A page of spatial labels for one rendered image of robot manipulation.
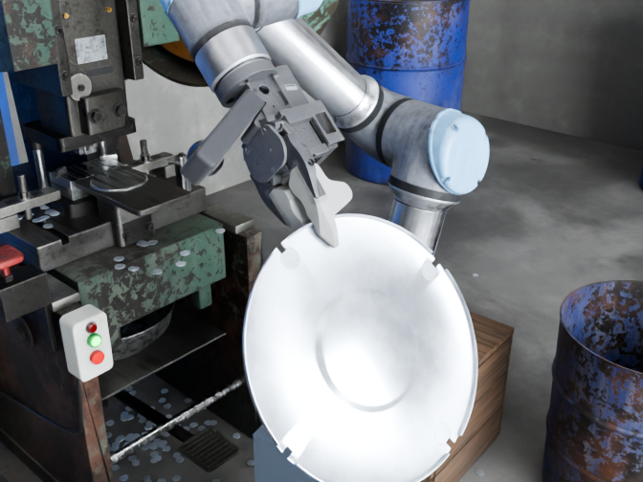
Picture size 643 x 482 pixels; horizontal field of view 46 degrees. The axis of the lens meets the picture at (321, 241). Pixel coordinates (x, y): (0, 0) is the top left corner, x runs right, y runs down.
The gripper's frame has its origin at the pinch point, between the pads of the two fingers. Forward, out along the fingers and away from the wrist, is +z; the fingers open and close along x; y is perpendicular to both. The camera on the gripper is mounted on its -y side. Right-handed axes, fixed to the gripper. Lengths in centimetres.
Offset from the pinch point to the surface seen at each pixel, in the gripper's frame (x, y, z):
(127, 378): 114, 21, -9
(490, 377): 77, 89, 35
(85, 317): 79, 5, -19
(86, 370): 86, 3, -11
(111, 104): 74, 30, -59
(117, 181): 84, 28, -46
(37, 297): 83, 0, -27
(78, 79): 70, 24, -64
